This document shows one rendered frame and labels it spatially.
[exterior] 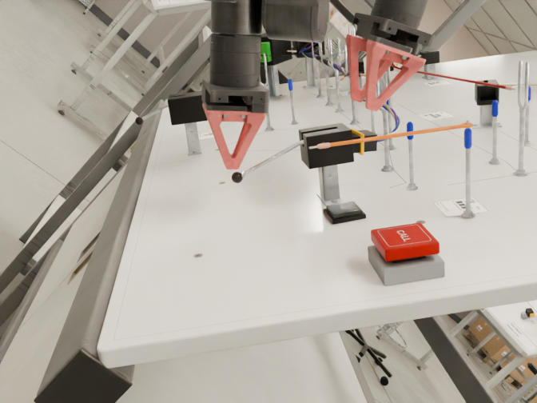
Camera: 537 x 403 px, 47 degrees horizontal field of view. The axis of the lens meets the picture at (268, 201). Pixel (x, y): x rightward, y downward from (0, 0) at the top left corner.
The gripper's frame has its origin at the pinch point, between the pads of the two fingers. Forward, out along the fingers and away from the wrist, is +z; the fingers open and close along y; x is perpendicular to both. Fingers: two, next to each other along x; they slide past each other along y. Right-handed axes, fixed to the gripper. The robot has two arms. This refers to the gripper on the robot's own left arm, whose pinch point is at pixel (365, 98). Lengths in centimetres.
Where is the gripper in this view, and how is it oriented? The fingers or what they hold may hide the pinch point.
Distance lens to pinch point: 75.8
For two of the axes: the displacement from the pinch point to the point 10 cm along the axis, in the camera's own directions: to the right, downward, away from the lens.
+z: -3.1, 9.1, 2.8
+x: -9.3, -2.3, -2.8
